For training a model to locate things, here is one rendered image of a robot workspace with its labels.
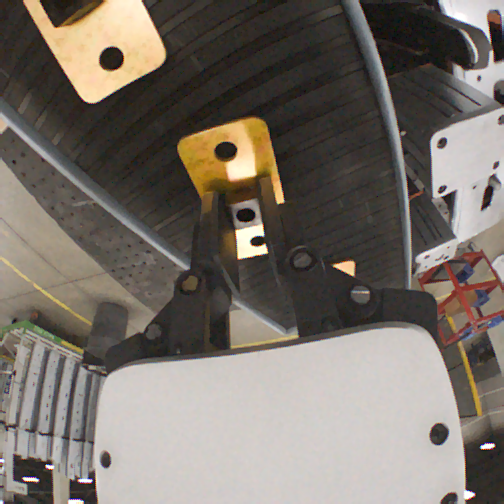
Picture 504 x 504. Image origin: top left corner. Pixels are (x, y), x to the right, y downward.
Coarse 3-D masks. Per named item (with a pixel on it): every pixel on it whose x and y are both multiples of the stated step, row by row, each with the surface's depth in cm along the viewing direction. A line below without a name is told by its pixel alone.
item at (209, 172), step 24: (240, 120) 9; (192, 144) 10; (216, 144) 10; (240, 144) 10; (264, 144) 10; (192, 168) 11; (216, 168) 11; (240, 168) 11; (264, 168) 11; (240, 192) 12; (240, 216) 13; (240, 240) 15
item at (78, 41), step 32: (32, 0) 4; (64, 0) 4; (96, 0) 4; (128, 0) 5; (64, 32) 5; (96, 32) 6; (128, 32) 6; (64, 64) 6; (96, 64) 7; (128, 64) 7; (160, 64) 7; (96, 96) 8
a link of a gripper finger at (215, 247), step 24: (216, 192) 11; (216, 216) 10; (192, 240) 11; (216, 240) 9; (192, 264) 10; (216, 264) 9; (216, 288) 9; (168, 312) 9; (216, 312) 10; (144, 336) 8; (168, 336) 8
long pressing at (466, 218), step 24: (432, 0) 13; (456, 0) 12; (480, 0) 10; (480, 24) 13; (456, 72) 18; (480, 72) 18; (456, 192) 33; (480, 192) 33; (456, 216) 38; (480, 216) 38
